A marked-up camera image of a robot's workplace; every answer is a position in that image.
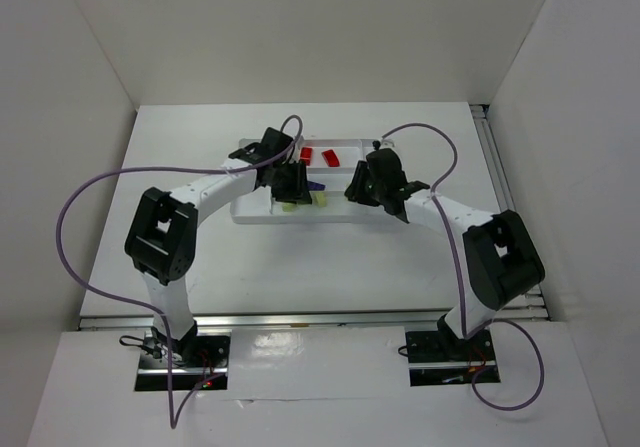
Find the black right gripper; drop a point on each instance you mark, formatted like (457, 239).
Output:
(358, 185)

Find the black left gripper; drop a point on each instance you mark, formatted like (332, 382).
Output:
(292, 187)

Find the purple lego brick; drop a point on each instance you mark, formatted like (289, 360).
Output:
(315, 186)

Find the pale green square lego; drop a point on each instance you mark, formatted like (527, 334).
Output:
(289, 207)

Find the red lego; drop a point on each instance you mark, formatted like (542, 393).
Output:
(306, 155)

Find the pale green long lego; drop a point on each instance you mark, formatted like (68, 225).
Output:
(319, 199)

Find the red curved lego brick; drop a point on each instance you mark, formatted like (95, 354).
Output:
(331, 159)

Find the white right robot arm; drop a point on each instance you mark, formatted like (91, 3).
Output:
(494, 257)

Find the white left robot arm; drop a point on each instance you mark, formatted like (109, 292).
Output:
(163, 235)

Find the white compartment tray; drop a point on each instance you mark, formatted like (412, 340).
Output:
(259, 207)

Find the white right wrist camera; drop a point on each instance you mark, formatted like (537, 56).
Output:
(382, 144)

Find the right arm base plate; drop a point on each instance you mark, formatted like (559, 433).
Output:
(430, 363)

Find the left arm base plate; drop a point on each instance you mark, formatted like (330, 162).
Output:
(210, 359)

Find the aluminium rail right side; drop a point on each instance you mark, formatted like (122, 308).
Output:
(489, 185)

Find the aluminium rail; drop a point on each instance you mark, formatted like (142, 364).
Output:
(273, 320)
(489, 185)

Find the aluminium rail front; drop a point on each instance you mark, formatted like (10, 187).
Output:
(273, 320)

